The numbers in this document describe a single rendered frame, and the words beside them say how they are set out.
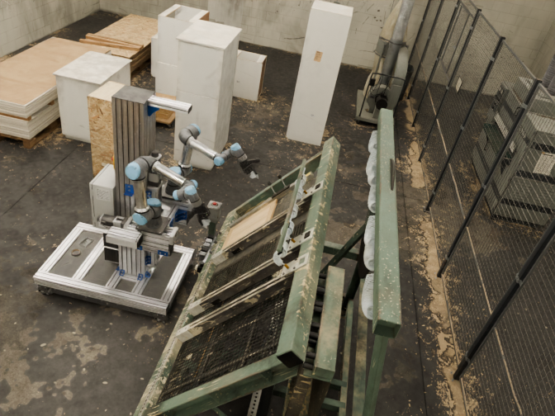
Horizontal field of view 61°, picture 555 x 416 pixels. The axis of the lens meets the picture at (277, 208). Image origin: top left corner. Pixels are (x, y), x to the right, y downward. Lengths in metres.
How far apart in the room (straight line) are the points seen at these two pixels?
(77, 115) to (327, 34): 3.66
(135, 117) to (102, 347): 2.02
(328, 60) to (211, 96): 2.01
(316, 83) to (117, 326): 4.59
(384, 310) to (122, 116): 2.52
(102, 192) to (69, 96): 3.00
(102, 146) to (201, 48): 1.63
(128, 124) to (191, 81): 2.46
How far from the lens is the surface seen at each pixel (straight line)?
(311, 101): 7.51
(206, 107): 6.23
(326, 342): 2.37
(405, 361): 4.88
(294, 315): 2.35
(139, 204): 3.76
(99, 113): 5.63
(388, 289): 2.13
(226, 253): 3.80
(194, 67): 6.08
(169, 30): 7.94
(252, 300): 2.91
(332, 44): 7.21
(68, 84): 6.92
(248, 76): 8.81
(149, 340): 4.53
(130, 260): 4.63
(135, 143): 3.84
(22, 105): 6.87
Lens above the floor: 3.60
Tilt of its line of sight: 36 degrees down
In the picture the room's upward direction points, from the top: 12 degrees clockwise
